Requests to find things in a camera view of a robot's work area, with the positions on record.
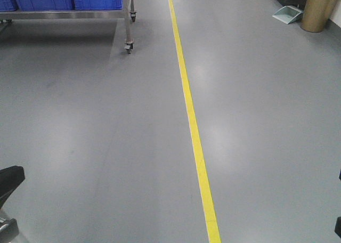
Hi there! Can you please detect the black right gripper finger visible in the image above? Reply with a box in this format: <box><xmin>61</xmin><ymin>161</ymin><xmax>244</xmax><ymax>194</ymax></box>
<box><xmin>334</xmin><ymin>217</ymin><xmax>341</xmax><ymax>238</ymax></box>

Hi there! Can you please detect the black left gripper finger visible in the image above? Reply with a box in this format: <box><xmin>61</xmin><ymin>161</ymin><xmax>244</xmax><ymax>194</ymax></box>
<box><xmin>1</xmin><ymin>218</ymin><xmax>19</xmax><ymax>242</ymax></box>
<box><xmin>1</xmin><ymin>166</ymin><xmax>25</xmax><ymax>208</ymax></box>

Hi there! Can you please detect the far left blue bin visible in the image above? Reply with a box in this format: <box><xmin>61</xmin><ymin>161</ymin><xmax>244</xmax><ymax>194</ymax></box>
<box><xmin>0</xmin><ymin>0</ymin><xmax>18</xmax><ymax>12</ymax></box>

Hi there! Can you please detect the pale green dustpan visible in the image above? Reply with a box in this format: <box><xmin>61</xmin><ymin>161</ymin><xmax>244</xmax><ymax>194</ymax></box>
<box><xmin>272</xmin><ymin>6</ymin><xmax>303</xmax><ymax>25</ymax></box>

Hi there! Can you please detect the beige cylindrical bin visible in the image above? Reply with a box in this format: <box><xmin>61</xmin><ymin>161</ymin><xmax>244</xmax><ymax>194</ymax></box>
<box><xmin>301</xmin><ymin>0</ymin><xmax>338</xmax><ymax>33</ymax></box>

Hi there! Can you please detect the stainless steel shelf frame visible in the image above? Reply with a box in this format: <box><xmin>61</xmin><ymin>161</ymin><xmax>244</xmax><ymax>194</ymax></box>
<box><xmin>1</xmin><ymin>0</ymin><xmax>136</xmax><ymax>54</ymax></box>

